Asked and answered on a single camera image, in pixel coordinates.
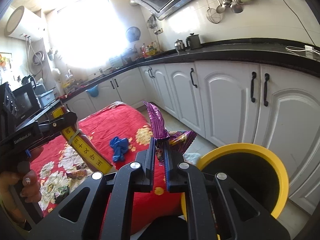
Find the brown packet with yellow label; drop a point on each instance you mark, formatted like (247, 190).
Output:
(85, 150)

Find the black kitchen countertop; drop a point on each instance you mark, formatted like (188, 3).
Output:
(225, 48)

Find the grey plastic crate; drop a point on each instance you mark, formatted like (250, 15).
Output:
(46, 97)

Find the steel kettle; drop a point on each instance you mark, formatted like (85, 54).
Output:
(179, 46)

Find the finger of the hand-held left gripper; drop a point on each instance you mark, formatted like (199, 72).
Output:
(62, 122)

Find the bright window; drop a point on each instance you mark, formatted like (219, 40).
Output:
(87, 30)

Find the blue plastic gloves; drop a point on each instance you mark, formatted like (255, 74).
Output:
(120, 147)

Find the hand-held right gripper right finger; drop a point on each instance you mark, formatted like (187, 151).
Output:
(167, 170)

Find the person's left hand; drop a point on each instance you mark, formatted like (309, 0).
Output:
(30, 185)

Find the light blue cloth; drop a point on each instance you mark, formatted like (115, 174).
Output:
(193, 158)

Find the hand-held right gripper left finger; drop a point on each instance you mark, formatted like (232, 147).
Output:
(150, 160)

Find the red floral tablecloth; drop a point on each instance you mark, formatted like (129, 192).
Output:
(112, 120)

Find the dish rack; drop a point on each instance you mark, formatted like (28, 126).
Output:
(128, 57)

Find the row of white cabinet doors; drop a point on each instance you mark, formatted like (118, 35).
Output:
(225, 100)

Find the blue wall fan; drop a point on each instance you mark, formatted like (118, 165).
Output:
(133, 34)

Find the black kettle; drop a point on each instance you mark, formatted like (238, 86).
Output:
(28, 80)

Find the white electric kettle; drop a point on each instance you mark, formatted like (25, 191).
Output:
(56, 73)

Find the row of condiment bottles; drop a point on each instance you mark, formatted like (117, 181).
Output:
(150, 50)

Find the dark lidded pot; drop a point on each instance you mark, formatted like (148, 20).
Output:
(193, 42)

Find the hanging steel basin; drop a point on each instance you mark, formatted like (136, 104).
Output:
(37, 58)

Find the black microwave oven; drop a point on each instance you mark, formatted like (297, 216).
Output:
(23, 102)

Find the fruit wall poster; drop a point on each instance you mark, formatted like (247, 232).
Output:
(5, 61)

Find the colourful snack packet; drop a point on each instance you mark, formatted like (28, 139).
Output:
(77, 173)

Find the green patterned snack wrapper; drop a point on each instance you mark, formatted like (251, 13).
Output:
(62, 192)

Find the wall-mounted holder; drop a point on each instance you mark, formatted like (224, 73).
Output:
(52, 53)

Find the blue plastic bag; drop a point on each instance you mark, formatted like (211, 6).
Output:
(92, 92)

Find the purple snack wrapper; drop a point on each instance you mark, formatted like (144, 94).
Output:
(157, 122)

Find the yellow trash bin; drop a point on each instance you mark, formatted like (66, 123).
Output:
(250, 147)

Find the white water heater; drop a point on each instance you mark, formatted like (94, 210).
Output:
(22, 22)

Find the person's left forearm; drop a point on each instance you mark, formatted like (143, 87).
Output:
(10, 210)

